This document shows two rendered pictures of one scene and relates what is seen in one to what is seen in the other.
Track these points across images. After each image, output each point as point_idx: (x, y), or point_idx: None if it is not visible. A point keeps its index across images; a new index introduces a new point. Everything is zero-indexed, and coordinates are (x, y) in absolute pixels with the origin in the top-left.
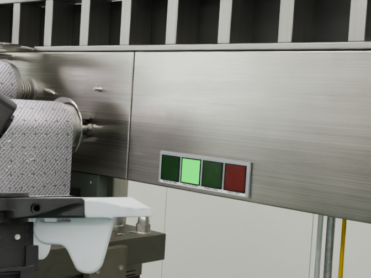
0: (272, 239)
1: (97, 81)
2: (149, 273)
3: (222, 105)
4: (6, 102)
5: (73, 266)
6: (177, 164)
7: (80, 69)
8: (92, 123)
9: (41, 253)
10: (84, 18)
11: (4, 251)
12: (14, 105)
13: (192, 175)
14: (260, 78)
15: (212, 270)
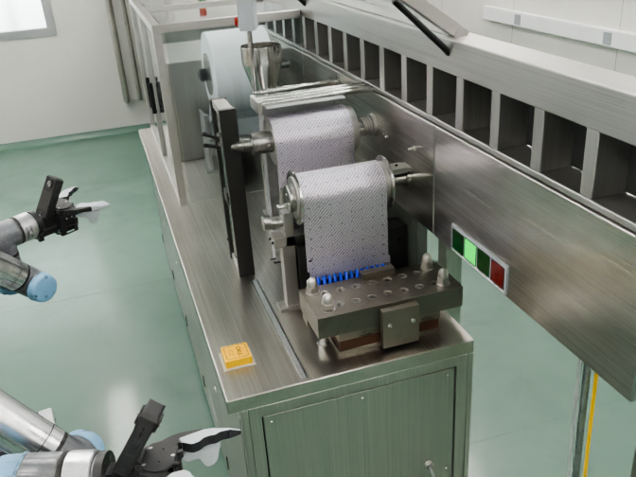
0: None
1: (413, 140)
2: None
3: (490, 205)
4: (150, 420)
5: (370, 321)
6: (462, 241)
7: (401, 122)
8: (411, 174)
9: (210, 462)
10: (403, 76)
11: None
12: (155, 421)
13: (471, 256)
14: (516, 196)
15: None
